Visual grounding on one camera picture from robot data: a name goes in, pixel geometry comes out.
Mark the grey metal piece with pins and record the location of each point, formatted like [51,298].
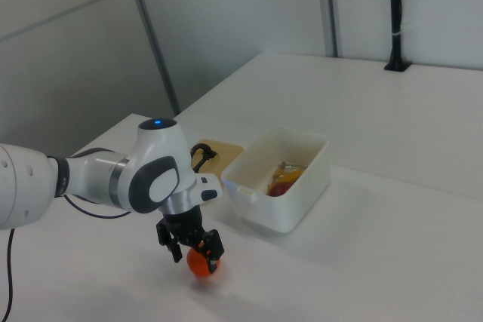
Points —
[283,165]

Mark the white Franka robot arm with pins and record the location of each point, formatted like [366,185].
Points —
[94,178]

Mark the beige container lid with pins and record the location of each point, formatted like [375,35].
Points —
[228,152]

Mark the yellow toy food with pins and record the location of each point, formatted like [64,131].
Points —
[288,175]

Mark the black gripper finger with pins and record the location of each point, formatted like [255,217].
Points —
[170,241]
[214,250]

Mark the white plastic container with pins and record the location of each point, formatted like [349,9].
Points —
[287,209]

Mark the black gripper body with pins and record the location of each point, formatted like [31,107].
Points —
[185,226]

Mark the black pole with base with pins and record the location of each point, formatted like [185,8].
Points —
[395,35]

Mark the orange toy fruit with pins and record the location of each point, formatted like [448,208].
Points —
[197,263]

